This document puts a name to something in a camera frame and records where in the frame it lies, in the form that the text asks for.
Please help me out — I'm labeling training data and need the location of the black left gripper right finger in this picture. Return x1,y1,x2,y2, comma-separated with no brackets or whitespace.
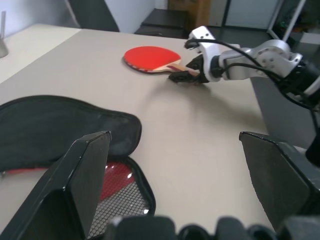
238,130,320,233

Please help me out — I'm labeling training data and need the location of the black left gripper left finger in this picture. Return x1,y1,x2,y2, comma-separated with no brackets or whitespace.
0,130,113,240

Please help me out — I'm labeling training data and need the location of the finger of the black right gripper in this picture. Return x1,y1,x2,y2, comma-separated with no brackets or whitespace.
168,71,200,85
185,56,201,70

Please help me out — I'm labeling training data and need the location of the red table tennis paddle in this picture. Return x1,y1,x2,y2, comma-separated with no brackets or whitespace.
122,45,201,76

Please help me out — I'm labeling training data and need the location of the black and red paddle case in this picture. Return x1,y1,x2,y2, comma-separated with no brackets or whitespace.
0,94,157,240

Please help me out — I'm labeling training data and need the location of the low black cabinet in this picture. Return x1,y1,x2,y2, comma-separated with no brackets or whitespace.
134,8,189,39

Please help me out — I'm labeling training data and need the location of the brown wooden cabinet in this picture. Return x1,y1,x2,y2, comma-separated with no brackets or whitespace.
167,0,211,29

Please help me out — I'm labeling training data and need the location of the white framed glass partition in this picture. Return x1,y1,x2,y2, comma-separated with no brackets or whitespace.
223,0,307,29

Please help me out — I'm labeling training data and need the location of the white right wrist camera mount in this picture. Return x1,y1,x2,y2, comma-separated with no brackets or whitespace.
187,25,241,83

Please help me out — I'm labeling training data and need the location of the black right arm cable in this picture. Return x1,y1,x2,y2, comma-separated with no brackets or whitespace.
184,38,320,111

